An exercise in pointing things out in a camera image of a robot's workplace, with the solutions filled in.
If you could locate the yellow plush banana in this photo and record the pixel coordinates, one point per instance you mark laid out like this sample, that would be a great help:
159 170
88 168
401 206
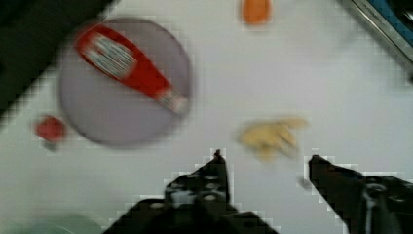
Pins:
269 139

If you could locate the green mug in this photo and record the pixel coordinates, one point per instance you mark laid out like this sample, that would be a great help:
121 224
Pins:
54 224

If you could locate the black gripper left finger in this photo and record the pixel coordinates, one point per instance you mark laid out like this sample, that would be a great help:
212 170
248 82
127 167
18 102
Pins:
197 203

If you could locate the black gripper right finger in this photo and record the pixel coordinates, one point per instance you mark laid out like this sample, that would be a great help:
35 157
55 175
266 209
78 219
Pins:
367 204

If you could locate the orange toy fruit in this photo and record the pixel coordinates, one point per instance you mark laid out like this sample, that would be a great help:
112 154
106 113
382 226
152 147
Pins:
256 11

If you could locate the small red strawberry toy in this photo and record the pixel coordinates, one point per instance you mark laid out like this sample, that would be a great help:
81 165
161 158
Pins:
51 129

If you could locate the black toaster oven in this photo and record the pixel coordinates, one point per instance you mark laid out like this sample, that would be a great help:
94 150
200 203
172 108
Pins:
390 21

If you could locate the grey round plate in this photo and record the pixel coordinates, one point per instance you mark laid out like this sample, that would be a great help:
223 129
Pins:
105 111

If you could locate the red ketchup bottle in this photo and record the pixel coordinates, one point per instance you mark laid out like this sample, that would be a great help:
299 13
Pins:
117 57

